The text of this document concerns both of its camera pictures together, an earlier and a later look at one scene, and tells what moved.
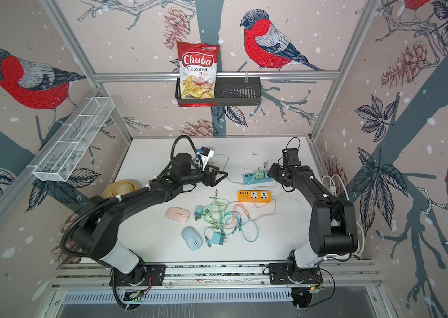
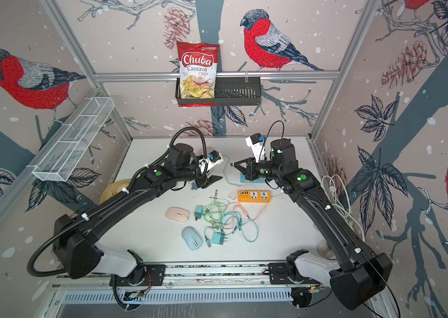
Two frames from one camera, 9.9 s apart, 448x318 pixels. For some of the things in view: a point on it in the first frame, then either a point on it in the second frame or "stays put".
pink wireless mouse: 177,214 stays put
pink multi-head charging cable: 235,212 -> 230,197
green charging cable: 215,211 stays put
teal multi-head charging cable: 207,242 stays put
